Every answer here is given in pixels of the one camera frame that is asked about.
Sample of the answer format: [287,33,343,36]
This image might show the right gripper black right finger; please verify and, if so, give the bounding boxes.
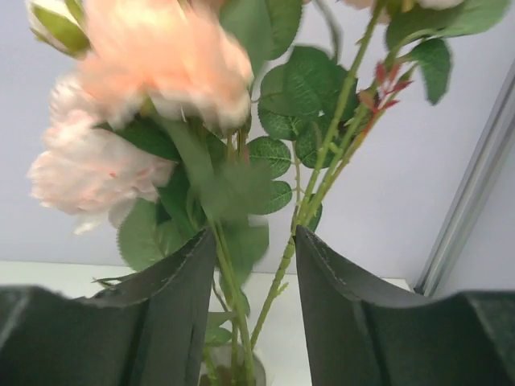
[295,226,514,386]

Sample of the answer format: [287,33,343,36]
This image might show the single pink rose stem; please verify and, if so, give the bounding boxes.
[291,1,511,230]

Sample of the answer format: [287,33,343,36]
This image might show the pink flowers with green leaves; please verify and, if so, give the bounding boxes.
[76,0,270,386]

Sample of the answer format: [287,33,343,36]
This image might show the white ribbed ceramic vase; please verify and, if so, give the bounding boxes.
[198,344,272,386]

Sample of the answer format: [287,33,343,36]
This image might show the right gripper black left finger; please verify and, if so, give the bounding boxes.
[1,231,216,385]

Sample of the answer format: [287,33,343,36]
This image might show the right aluminium frame post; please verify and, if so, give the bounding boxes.
[414,67,514,297]

